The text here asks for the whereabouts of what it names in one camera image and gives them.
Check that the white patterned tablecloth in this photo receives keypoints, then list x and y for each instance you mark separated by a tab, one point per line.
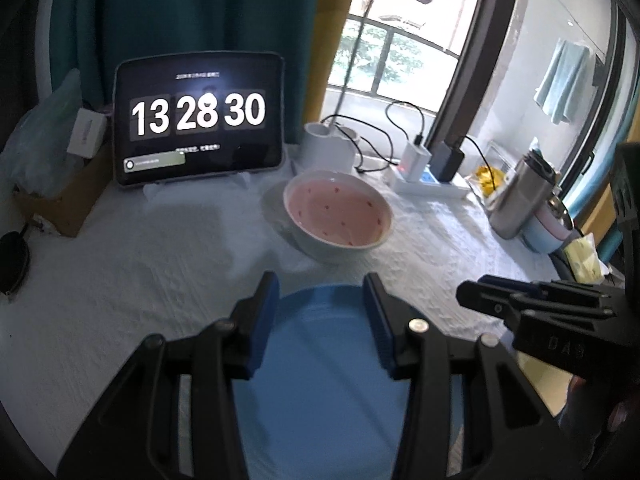
171	258

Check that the person's hand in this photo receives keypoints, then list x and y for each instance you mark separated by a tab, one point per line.
591	408

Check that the cardboard box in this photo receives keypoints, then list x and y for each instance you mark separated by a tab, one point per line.
67	211

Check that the tablet showing clock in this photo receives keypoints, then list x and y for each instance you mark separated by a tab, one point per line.
197	114

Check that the yellow curtain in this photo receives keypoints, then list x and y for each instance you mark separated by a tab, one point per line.
329	21

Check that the light blue plate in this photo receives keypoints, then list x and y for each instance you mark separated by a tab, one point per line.
321	406

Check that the white charger plug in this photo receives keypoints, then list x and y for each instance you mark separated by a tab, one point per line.
414	160

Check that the teal curtain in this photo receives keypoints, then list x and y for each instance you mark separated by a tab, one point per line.
95	36

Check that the steel travel mug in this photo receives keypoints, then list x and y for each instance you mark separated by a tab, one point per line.
526	187

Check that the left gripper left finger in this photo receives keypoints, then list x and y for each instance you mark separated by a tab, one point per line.
132	430

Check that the small white box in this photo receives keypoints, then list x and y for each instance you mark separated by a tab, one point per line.
87	134

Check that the clear plastic bag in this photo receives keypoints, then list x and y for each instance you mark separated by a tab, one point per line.
35	157

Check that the black charger plug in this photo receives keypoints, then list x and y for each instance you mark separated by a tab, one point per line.
445	162

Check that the light blue small bowl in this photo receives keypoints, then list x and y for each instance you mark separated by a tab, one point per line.
539	239

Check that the pink watermelon bowl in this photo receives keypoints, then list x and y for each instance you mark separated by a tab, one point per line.
336	217

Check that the white power strip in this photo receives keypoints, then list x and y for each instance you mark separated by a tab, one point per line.
427	186

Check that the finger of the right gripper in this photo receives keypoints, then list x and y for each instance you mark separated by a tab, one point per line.
505	304
554	290

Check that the hanging light blue towel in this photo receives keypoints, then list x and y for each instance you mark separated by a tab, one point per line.
566	87

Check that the black round object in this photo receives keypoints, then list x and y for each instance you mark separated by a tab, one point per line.
14	260

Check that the pink steel-lined bowl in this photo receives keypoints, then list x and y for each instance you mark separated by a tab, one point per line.
555	218

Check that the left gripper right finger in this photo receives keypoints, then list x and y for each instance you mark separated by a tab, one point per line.
508	432

